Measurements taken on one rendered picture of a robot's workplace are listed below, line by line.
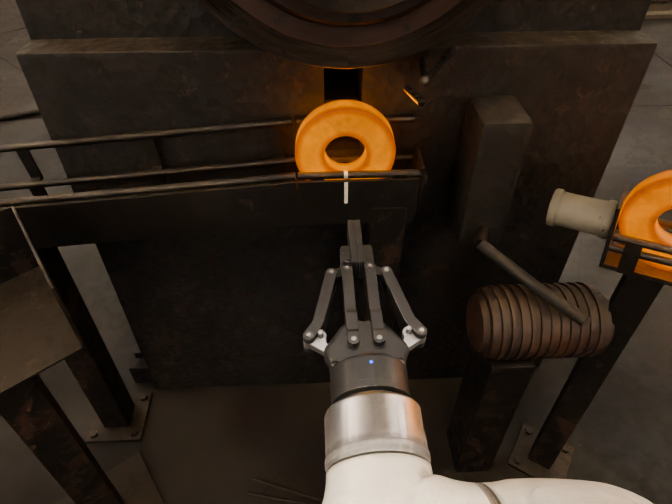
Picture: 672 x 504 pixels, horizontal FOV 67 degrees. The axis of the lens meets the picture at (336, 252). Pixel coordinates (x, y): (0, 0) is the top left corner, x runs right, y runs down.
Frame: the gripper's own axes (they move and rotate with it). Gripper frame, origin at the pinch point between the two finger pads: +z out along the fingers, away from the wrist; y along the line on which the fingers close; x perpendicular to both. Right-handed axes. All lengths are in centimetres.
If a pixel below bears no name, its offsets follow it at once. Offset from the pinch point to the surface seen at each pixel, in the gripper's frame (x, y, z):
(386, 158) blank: -3.6, 6.6, 22.3
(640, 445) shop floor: -76, 70, 3
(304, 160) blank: -3.8, -6.1, 22.6
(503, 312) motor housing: -22.6, 25.1, 5.8
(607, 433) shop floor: -76, 64, 7
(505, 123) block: 3.0, 23.3, 20.9
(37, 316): -14.2, -44.2, 2.4
